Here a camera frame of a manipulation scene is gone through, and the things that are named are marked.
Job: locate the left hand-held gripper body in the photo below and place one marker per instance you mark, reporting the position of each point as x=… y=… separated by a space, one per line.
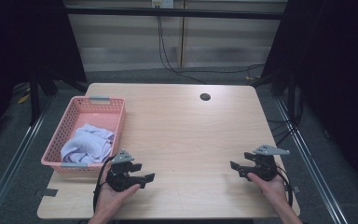
x=119 y=179

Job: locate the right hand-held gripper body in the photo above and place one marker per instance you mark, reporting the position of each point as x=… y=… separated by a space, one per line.
x=264 y=166

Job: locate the light purple towel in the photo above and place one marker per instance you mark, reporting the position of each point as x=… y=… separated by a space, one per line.
x=87 y=144

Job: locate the pink plastic basket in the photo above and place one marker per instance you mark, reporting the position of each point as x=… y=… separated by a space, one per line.
x=90 y=116

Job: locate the person's left hand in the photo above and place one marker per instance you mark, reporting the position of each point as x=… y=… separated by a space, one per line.
x=110 y=200

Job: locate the person's right hand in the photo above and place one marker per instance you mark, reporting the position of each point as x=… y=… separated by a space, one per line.
x=273 y=189

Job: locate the black tape strip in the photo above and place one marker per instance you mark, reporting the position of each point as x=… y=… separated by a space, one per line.
x=49 y=192

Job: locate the black metal stand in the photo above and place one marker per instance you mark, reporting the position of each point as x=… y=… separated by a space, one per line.
x=291 y=96
x=34 y=99

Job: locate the black curtain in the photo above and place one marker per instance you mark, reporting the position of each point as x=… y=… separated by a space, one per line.
x=21 y=46
x=338 y=77

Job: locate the yellow floor item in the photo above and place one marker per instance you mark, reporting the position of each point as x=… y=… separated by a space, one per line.
x=23 y=98

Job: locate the metal floor rail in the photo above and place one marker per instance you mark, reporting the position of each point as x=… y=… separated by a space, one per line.
x=310 y=161
x=15 y=161

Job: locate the black horizontal frame bar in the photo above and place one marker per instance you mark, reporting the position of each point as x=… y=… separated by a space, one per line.
x=174 y=13

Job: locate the white wall socket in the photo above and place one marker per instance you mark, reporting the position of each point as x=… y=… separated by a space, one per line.
x=162 y=3

